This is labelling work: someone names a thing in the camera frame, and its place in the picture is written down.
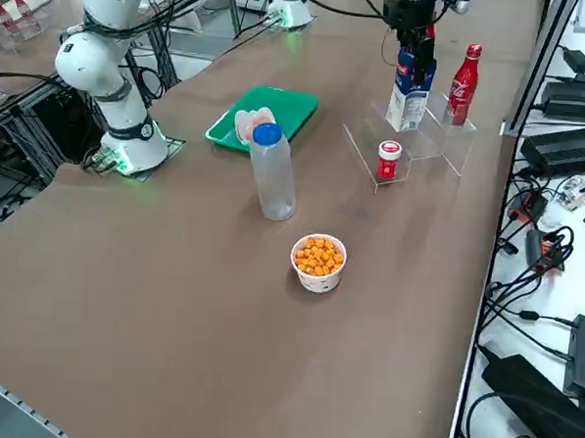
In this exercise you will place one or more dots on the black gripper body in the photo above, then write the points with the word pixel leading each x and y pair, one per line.
pixel 411 14

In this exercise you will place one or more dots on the blue white milk carton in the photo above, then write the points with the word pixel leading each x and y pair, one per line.
pixel 406 107

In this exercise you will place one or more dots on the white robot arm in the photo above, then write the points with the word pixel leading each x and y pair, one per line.
pixel 112 3
pixel 294 3

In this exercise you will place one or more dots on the clear acrylic display stand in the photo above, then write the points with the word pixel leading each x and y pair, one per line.
pixel 424 147
pixel 18 28

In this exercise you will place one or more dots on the red cola bottle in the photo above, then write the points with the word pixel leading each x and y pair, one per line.
pixel 463 90

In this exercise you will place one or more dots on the green plastic tray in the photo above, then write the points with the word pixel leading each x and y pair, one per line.
pixel 279 105

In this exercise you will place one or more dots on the small black power adapter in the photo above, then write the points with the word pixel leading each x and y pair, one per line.
pixel 577 59

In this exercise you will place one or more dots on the black power brick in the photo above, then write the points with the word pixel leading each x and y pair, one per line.
pixel 566 147
pixel 578 101

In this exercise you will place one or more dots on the brown egg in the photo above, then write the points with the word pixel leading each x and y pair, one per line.
pixel 264 118
pixel 247 132

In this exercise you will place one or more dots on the clear bottle with blue cap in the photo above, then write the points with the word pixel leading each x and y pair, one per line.
pixel 272 179

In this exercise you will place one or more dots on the paper cup of orange popcorn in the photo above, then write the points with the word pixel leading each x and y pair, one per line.
pixel 318 257

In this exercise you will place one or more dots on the black box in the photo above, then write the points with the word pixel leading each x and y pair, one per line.
pixel 584 357

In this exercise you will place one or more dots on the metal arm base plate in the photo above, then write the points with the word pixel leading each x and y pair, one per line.
pixel 172 146
pixel 308 24

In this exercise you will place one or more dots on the aluminium frame post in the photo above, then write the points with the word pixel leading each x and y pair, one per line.
pixel 541 60

